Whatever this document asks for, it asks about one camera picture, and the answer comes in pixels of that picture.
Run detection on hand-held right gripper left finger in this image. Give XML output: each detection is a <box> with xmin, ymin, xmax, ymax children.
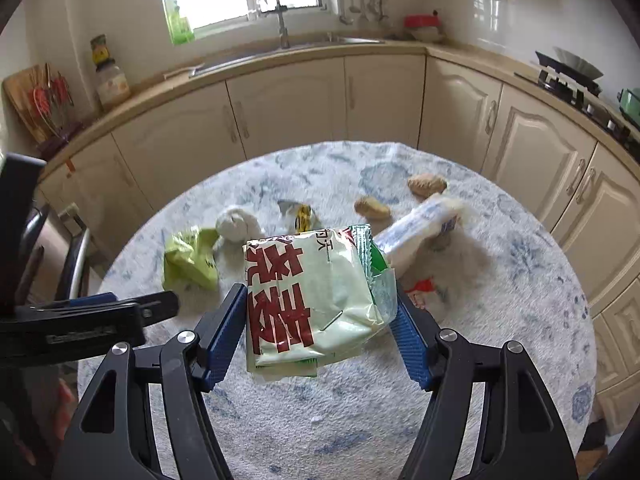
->
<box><xmin>52</xmin><ymin>282</ymin><xmax>249</xmax><ymax>480</ymax></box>

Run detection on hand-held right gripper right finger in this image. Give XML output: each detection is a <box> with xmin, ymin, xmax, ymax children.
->
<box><xmin>390</xmin><ymin>285</ymin><xmax>581</xmax><ymax>480</ymax></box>

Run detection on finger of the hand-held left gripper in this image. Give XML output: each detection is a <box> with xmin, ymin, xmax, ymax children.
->
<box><xmin>15</xmin><ymin>292</ymin><xmax>121</xmax><ymax>315</ymax></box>
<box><xmin>0</xmin><ymin>291</ymin><xmax>181</xmax><ymax>361</ymax></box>

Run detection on green red noodle packet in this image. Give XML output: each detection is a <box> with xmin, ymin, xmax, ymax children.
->
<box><xmin>242</xmin><ymin>224</ymin><xmax>398</xmax><ymax>378</ymax></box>

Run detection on red white plastic wrapper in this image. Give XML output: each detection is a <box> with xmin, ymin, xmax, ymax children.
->
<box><xmin>402</xmin><ymin>275</ymin><xmax>446</xmax><ymax>311</ymax></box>

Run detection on green crumpled wrapper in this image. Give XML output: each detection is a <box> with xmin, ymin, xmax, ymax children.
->
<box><xmin>162</xmin><ymin>226</ymin><xmax>221</xmax><ymax>291</ymax></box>

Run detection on white blue printed packet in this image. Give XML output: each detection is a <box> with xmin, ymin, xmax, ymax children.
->
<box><xmin>372</xmin><ymin>192</ymin><xmax>465</xmax><ymax>281</ymax></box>

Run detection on wooden cutting board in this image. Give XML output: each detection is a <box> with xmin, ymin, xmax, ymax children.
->
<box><xmin>2</xmin><ymin>62</ymin><xmax>76</xmax><ymax>143</ymax></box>

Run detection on small silver yellow wrapper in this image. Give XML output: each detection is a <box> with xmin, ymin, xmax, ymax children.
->
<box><xmin>277</xmin><ymin>200</ymin><xmax>321</xmax><ymax>233</ymax></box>

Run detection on small ginger piece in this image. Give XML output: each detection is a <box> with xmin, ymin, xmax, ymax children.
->
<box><xmin>354</xmin><ymin>196</ymin><xmax>392</xmax><ymax>220</ymax></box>

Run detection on large glass jar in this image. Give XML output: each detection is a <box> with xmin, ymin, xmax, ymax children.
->
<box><xmin>90</xmin><ymin>34</ymin><xmax>132</xmax><ymax>111</ymax></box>

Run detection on large ginger piece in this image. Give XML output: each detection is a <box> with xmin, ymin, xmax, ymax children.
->
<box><xmin>407</xmin><ymin>174</ymin><xmax>447</xmax><ymax>197</ymax></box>

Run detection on green plastic bottle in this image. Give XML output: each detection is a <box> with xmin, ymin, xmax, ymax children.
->
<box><xmin>167</xmin><ymin>2</ymin><xmax>196</xmax><ymax>45</ymax></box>

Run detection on cream kitchen cabinets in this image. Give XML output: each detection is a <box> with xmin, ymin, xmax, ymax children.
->
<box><xmin>37</xmin><ymin>42</ymin><xmax>640</xmax><ymax>421</ymax></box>

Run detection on steel kitchen sink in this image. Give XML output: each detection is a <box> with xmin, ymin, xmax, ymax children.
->
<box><xmin>190</xmin><ymin>30</ymin><xmax>386</xmax><ymax>78</ymax></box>

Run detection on black gas stove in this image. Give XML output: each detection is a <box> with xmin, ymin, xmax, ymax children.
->
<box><xmin>515</xmin><ymin>51</ymin><xmax>633</xmax><ymax>143</ymax></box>

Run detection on metal sink faucet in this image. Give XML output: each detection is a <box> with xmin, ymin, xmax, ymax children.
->
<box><xmin>257</xmin><ymin>0</ymin><xmax>292</xmax><ymax>50</ymax></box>

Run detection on red white pot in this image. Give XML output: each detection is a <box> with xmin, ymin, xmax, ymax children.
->
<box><xmin>404</xmin><ymin>10</ymin><xmax>446</xmax><ymax>43</ymax></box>

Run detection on metal frame chair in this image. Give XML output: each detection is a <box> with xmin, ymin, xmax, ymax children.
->
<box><xmin>15</xmin><ymin>200</ymin><xmax>93</xmax><ymax>306</ymax></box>

